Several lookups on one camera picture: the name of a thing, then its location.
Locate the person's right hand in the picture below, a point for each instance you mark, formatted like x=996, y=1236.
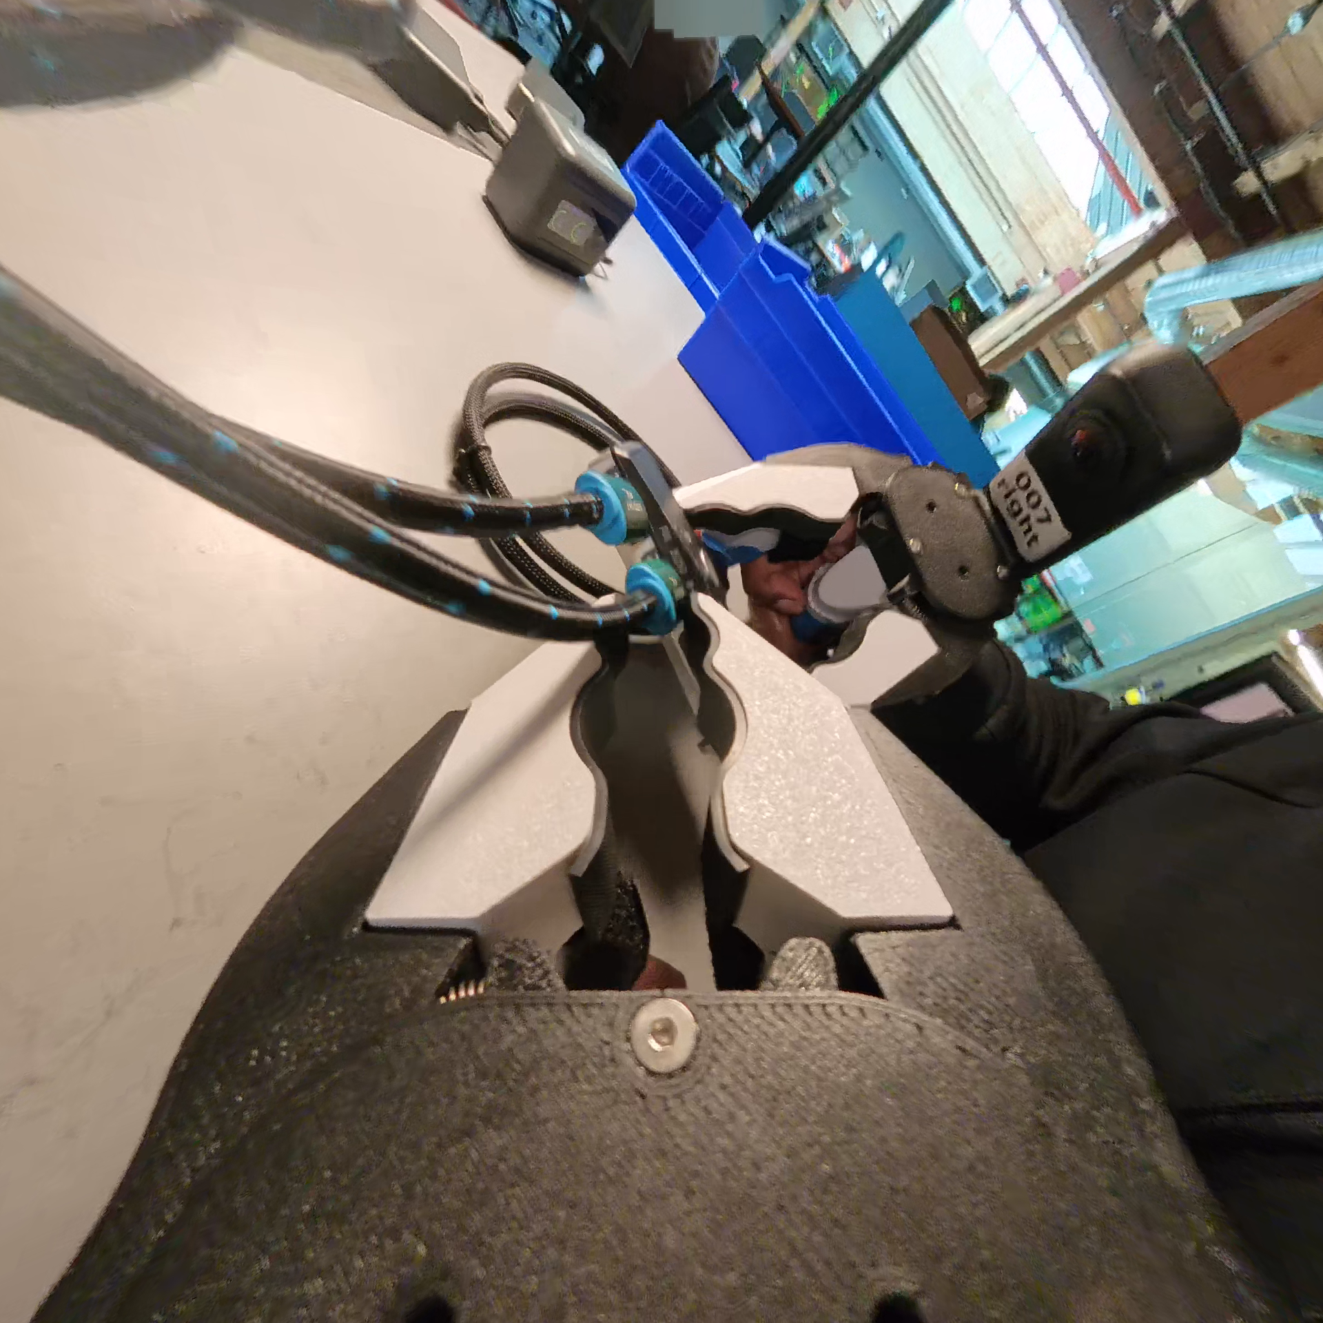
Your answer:
x=775, y=595

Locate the person's black jacket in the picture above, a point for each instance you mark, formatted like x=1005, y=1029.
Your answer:
x=1219, y=930

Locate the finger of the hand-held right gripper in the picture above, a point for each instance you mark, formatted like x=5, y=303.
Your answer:
x=848, y=590
x=786, y=486

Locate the black slanted pole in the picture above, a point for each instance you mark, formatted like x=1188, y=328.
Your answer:
x=848, y=109

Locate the large blue bin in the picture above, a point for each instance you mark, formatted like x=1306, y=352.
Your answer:
x=786, y=352

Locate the blue bin with dividers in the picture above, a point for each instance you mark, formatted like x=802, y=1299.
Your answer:
x=671, y=196

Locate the grey cube charger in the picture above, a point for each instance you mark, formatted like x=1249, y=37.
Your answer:
x=537, y=166

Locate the black hdmi switch box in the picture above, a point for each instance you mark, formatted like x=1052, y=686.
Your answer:
x=630, y=461

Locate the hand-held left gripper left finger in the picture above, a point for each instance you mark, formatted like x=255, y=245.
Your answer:
x=485, y=817

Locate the small grey box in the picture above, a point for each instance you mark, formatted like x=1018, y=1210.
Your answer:
x=542, y=89

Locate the person's right forearm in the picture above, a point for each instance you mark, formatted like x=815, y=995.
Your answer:
x=1033, y=735

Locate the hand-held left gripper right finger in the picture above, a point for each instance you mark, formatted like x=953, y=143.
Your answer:
x=837, y=817

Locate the blue partition panel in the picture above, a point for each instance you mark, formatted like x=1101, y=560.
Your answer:
x=920, y=361

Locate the flat grey power brick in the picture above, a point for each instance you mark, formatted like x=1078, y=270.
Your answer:
x=433, y=62

